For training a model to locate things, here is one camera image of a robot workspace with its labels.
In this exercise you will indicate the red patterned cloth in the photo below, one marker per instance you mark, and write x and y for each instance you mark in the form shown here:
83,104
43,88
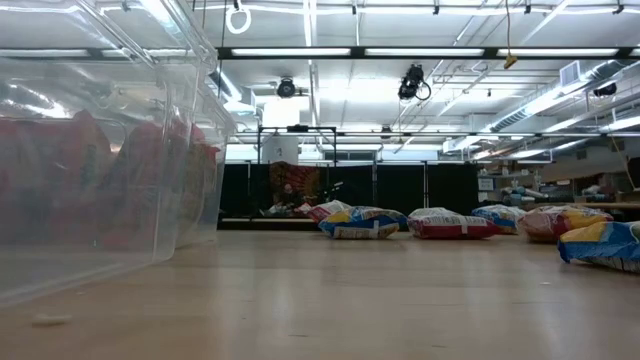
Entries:
295,177

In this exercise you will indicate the round black ceiling fixture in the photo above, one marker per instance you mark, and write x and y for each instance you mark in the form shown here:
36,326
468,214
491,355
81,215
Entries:
286,88

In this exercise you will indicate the black partition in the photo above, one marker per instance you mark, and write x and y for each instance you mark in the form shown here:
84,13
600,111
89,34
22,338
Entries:
400,190

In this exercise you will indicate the blue noodle pack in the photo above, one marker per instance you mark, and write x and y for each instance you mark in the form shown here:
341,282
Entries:
362,225
502,215
600,242

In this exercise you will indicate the red beef noodle pack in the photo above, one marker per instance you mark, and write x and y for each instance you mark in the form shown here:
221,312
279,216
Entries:
450,227
327,209

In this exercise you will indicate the clear plastic bin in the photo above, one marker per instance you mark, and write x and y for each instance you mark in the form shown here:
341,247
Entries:
227,200
75,280

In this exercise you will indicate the cluttered storage shelf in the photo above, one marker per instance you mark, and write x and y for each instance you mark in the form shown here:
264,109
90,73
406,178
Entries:
520,192

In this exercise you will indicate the black aluminium rig frame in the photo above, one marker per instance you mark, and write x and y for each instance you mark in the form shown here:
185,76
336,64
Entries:
260,224

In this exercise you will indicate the black metal stand frame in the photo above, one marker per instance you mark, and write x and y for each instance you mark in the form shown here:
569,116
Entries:
297,129

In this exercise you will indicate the silver air duct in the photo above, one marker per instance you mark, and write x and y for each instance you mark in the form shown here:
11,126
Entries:
590,72

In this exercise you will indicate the yellow hanging plug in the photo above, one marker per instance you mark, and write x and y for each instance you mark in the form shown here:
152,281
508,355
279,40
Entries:
510,62

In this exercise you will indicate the black light bar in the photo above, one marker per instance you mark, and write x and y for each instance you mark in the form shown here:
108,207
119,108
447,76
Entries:
357,52

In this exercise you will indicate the pink yellow noodle pack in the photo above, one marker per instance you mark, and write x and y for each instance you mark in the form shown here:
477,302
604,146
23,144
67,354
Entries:
560,222

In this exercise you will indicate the orange chicken noodle pack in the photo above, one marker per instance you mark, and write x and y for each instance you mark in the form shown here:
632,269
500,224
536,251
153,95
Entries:
145,175

